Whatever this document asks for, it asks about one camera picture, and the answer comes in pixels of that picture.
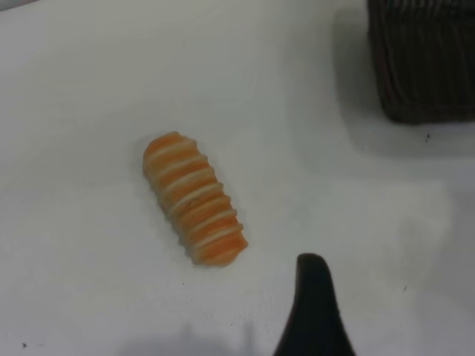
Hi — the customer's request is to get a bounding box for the black woven basket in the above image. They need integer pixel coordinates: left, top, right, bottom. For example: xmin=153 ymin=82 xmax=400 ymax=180
xmin=365 ymin=0 xmax=475 ymax=125

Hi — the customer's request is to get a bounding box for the orange striped bread roll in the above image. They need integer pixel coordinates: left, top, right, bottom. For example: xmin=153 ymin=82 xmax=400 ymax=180
xmin=142 ymin=131 xmax=249 ymax=267

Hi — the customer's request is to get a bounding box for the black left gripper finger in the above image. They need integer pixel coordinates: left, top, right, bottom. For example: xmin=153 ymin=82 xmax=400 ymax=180
xmin=272 ymin=253 xmax=358 ymax=356

